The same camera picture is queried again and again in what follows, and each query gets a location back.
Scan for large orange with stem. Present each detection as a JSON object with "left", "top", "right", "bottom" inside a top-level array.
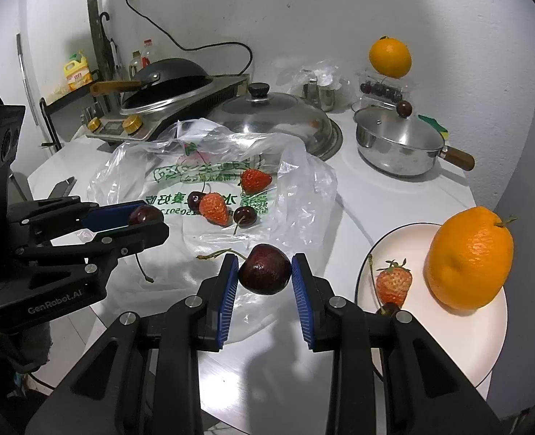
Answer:
[{"left": 425, "top": 206, "right": 517, "bottom": 311}]

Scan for large steel lid black knob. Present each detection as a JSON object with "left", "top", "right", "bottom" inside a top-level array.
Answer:
[{"left": 206, "top": 82, "right": 334, "bottom": 152}]

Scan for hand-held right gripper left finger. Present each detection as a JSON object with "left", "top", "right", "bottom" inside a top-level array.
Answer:
[{"left": 25, "top": 255, "right": 240, "bottom": 435}]

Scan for steel cups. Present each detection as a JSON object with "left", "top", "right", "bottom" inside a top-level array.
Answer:
[{"left": 301, "top": 78, "right": 338, "bottom": 112}]

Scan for black frame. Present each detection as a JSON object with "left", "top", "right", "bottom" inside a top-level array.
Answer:
[{"left": 41, "top": 176, "right": 78, "bottom": 201}]

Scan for yellow oil bottle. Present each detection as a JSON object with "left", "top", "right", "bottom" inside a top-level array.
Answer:
[{"left": 63, "top": 51, "right": 91, "bottom": 92}]

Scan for white plate dark rim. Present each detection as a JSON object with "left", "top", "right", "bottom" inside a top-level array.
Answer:
[{"left": 355, "top": 222, "right": 509, "bottom": 390}]

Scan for strawberry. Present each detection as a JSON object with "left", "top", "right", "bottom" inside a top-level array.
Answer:
[
  {"left": 375, "top": 258, "right": 413, "bottom": 306},
  {"left": 198, "top": 192, "right": 232, "bottom": 228},
  {"left": 239, "top": 169, "right": 273, "bottom": 194}
]

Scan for crumpled clear plastic bag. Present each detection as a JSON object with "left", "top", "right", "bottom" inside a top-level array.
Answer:
[{"left": 288, "top": 59, "right": 352, "bottom": 100}]

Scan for black kitchen rack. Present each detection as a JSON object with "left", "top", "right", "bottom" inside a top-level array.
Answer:
[{"left": 38, "top": 70, "right": 103, "bottom": 152}]

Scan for clear plastic bag green print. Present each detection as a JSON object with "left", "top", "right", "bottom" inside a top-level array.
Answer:
[{"left": 75, "top": 118, "right": 338, "bottom": 340}]

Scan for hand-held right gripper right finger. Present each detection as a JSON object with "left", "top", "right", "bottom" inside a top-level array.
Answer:
[{"left": 291, "top": 254, "right": 515, "bottom": 435}]

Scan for black wok wooden handle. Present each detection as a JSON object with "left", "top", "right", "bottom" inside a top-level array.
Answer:
[{"left": 90, "top": 58, "right": 211, "bottom": 105}]

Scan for steel induction cooker gold knobs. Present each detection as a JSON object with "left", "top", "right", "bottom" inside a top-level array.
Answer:
[{"left": 85, "top": 75, "right": 254, "bottom": 142}]

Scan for small orange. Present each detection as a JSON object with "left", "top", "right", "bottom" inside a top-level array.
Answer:
[{"left": 369, "top": 35, "right": 412, "bottom": 79}]

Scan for clear plastic box of cherries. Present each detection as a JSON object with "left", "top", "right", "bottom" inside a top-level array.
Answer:
[{"left": 355, "top": 67, "right": 417, "bottom": 109}]

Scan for black power cable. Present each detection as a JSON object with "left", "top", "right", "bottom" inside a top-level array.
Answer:
[{"left": 123, "top": 0, "right": 254, "bottom": 75}]

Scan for wide steel pot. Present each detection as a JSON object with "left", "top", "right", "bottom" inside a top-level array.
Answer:
[{"left": 308, "top": 118, "right": 343, "bottom": 161}]

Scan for small steel lid wooden knob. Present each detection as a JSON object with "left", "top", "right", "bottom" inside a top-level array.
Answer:
[{"left": 353, "top": 101, "right": 444, "bottom": 150}]

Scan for green yellow sponge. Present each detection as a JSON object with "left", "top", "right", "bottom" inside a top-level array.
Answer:
[{"left": 418, "top": 115, "right": 451, "bottom": 139}]

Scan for dark red cherry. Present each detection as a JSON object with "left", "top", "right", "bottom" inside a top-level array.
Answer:
[
  {"left": 369, "top": 256, "right": 402, "bottom": 317},
  {"left": 128, "top": 205, "right": 165, "bottom": 282},
  {"left": 233, "top": 206, "right": 259, "bottom": 235},
  {"left": 197, "top": 244, "right": 293, "bottom": 296},
  {"left": 187, "top": 183, "right": 209, "bottom": 213}
]

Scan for grey metal pipe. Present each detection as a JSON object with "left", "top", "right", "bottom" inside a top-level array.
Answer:
[{"left": 85, "top": 0, "right": 114, "bottom": 100}]

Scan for steel saucepan wooden handle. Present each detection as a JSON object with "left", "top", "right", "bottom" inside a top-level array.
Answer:
[{"left": 354, "top": 106, "right": 475, "bottom": 177}]

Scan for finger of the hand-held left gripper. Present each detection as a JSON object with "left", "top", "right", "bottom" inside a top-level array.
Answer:
[
  {"left": 7, "top": 196, "right": 147, "bottom": 246},
  {"left": 15, "top": 222, "right": 171, "bottom": 282}
]

